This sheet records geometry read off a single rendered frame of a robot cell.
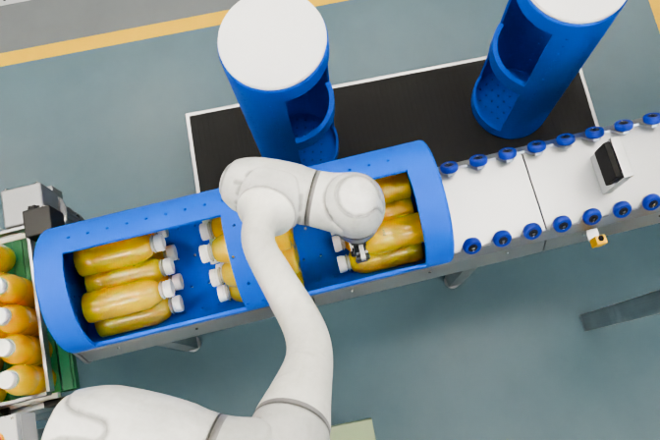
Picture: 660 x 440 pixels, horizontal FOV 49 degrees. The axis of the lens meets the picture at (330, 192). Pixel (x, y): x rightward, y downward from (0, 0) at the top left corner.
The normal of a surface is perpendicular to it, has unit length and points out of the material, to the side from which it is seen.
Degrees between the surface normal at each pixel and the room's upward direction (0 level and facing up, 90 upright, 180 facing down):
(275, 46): 0
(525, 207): 0
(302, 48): 0
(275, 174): 31
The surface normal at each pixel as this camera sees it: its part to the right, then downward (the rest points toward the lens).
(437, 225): 0.09, 0.30
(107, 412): -0.01, -0.80
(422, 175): -0.09, -0.43
